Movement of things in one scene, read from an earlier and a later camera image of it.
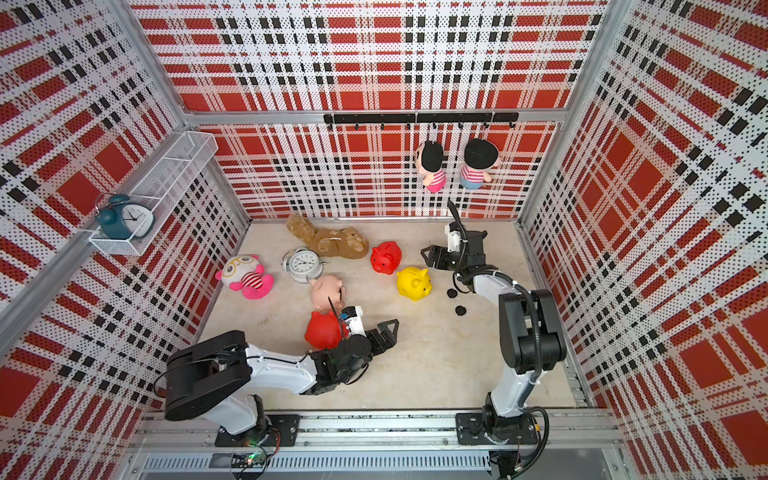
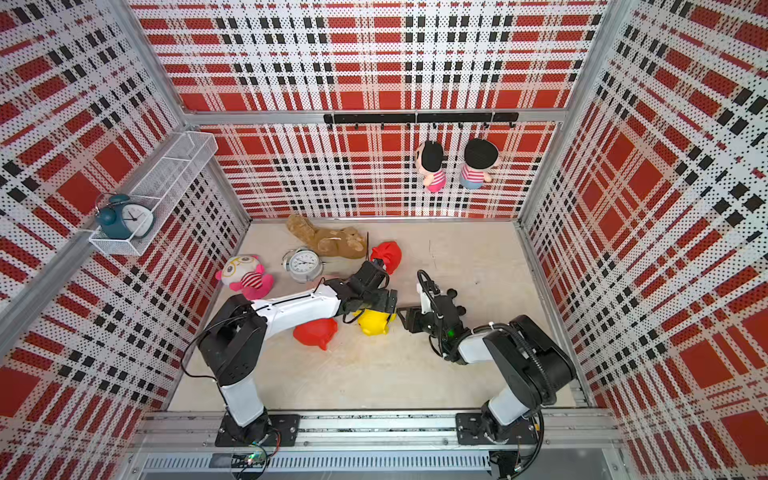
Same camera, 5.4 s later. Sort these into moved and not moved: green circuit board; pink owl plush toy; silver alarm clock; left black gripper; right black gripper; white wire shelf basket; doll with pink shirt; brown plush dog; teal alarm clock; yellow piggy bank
Moved: right black gripper; yellow piggy bank; left black gripper
Not moved: teal alarm clock; brown plush dog; doll with pink shirt; white wire shelf basket; silver alarm clock; green circuit board; pink owl plush toy
